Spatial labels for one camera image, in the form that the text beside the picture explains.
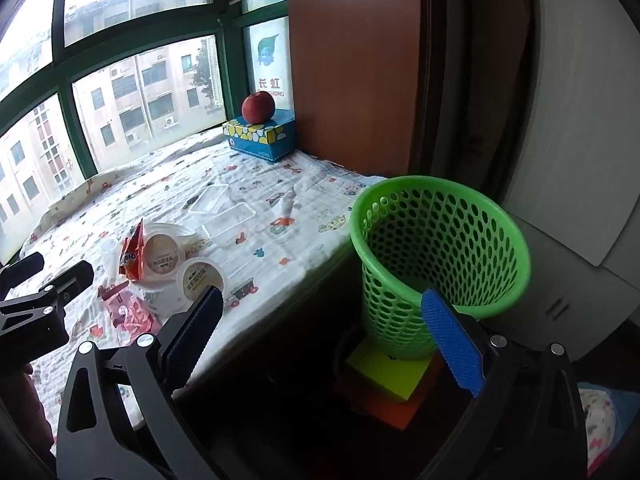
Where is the orange snack wrapper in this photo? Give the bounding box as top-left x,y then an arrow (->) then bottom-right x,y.
118,220 -> 144,282

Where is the pink snack wrapper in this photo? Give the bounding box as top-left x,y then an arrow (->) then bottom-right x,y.
98,281 -> 160,346

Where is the green perforated trash basket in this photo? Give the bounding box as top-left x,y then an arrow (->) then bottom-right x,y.
349,176 -> 532,360

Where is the yellow sticky paper sheet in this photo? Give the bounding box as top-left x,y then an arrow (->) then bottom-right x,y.
347,344 -> 438,402

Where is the cartoon print bed sheet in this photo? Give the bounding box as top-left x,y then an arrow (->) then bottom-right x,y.
1,133 -> 370,448

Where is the patterned cloth on floor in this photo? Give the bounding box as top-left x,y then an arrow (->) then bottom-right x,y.
578,382 -> 639,477

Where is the blue yellow tissue box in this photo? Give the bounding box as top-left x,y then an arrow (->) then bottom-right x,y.
222,110 -> 296,162

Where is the red apple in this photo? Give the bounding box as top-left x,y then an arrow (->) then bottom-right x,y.
241,91 -> 276,125

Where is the window poster sticker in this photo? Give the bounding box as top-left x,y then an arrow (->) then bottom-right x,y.
244,18 -> 294,110

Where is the brown wooden cabinet panel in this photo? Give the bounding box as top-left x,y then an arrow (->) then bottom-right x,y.
288,0 -> 421,177

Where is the green window frame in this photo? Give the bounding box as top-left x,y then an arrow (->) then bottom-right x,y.
0,0 -> 292,266

